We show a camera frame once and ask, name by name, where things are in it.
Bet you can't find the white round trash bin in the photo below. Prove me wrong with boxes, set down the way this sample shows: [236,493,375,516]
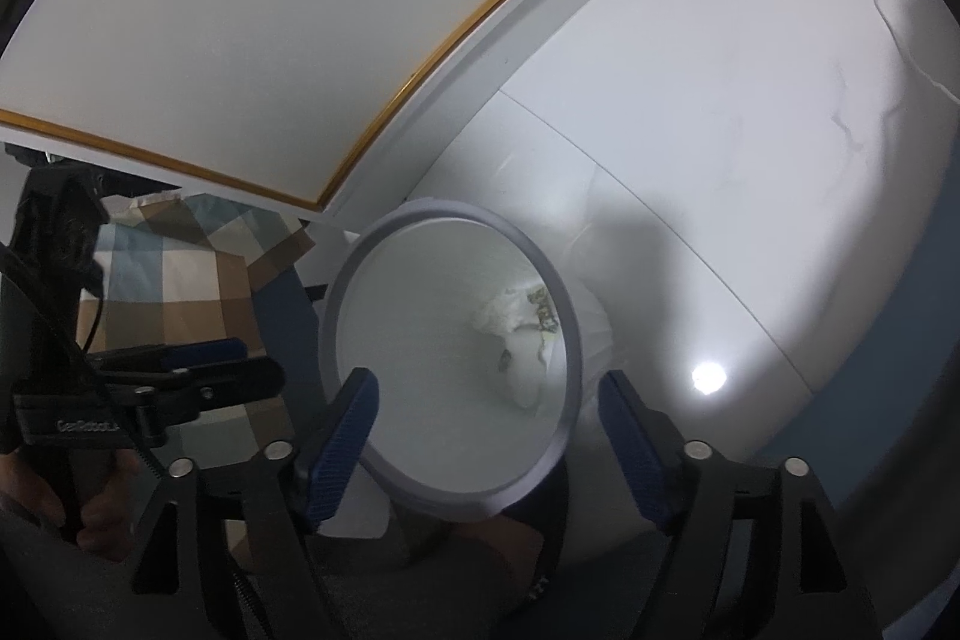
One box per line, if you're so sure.
[319,197,584,522]

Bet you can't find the black slipper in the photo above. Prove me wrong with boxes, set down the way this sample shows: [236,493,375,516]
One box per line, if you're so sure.
[517,460,575,607]

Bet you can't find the crumpled white tissues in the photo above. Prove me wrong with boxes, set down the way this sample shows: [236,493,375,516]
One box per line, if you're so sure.
[471,284,560,414]

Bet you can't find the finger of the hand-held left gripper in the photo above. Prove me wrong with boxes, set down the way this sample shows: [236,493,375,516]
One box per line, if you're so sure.
[90,338,250,380]
[97,356,287,422]

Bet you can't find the person's left forearm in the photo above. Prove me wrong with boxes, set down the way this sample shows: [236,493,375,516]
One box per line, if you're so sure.
[0,503,147,640]

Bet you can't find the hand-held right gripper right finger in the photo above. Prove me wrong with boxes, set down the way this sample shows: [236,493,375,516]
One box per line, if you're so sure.
[598,370,882,640]

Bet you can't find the checkered blanket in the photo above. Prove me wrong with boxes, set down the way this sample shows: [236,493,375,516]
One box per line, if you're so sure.
[75,190,395,573]

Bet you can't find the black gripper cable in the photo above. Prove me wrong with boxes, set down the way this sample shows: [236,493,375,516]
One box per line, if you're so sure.
[0,242,162,487]

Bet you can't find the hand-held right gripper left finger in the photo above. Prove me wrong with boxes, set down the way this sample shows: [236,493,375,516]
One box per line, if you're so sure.
[131,368,380,640]

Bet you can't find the person's left hand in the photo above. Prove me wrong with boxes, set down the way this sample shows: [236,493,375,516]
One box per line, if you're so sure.
[0,449,142,543]

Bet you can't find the white wardrobe with gold trim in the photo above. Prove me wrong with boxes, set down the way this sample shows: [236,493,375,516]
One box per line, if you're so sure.
[0,0,811,230]

